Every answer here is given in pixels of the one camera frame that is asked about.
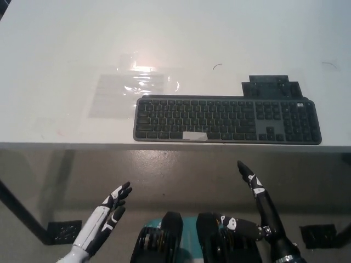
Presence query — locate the dark grey wireless keyboard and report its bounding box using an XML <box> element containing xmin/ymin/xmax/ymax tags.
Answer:
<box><xmin>133</xmin><ymin>94</ymin><xmax>323</xmax><ymax>146</ymax></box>

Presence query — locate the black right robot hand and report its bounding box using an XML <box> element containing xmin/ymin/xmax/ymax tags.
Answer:
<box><xmin>216</xmin><ymin>160</ymin><xmax>300</xmax><ymax>260</ymax></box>

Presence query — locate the white tape piece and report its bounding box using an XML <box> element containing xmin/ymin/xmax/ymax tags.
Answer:
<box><xmin>182</xmin><ymin>131</ymin><xmax>207</xmax><ymax>141</ymax></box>

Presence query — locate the black table leg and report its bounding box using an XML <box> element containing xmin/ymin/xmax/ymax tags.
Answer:
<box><xmin>0</xmin><ymin>179</ymin><xmax>53</xmax><ymax>246</ymax></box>

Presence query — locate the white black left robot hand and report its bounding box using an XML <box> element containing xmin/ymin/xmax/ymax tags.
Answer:
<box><xmin>54</xmin><ymin>181</ymin><xmax>133</xmax><ymax>263</ymax></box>

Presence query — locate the clear plastic sheet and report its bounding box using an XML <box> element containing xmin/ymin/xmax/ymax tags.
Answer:
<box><xmin>89</xmin><ymin>53</ymin><xmax>181</xmax><ymax>119</ymax></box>

